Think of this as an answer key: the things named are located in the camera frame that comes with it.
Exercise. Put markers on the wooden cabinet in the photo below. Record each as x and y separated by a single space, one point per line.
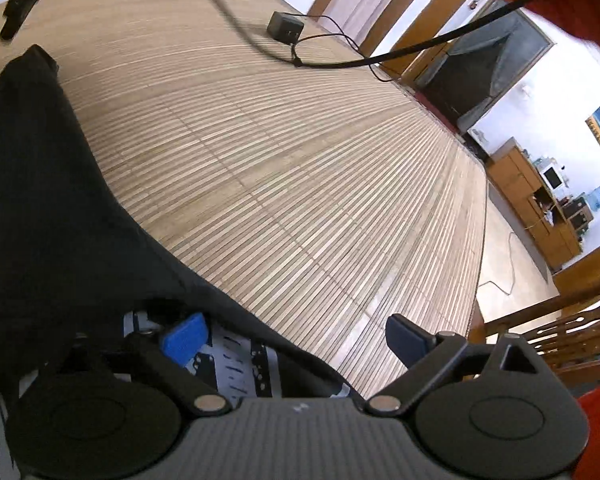
520 180

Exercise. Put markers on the white monitor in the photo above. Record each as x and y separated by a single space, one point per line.
551 176

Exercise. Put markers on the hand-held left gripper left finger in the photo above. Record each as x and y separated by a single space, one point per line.
185 337

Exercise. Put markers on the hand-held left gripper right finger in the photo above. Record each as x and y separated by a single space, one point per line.
405 342

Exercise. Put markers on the black printed T-shirt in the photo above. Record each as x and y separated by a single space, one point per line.
40 210

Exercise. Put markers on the person's red garment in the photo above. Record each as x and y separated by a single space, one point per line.
570 5

